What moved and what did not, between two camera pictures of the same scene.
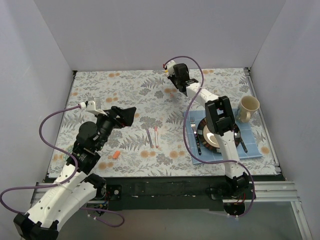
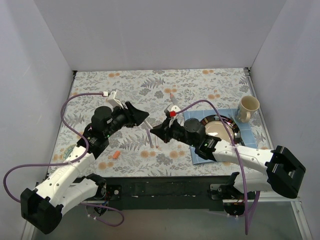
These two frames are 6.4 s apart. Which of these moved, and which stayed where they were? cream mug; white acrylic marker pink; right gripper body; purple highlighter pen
Moved: right gripper body
Stayed: purple highlighter pen; white acrylic marker pink; cream mug
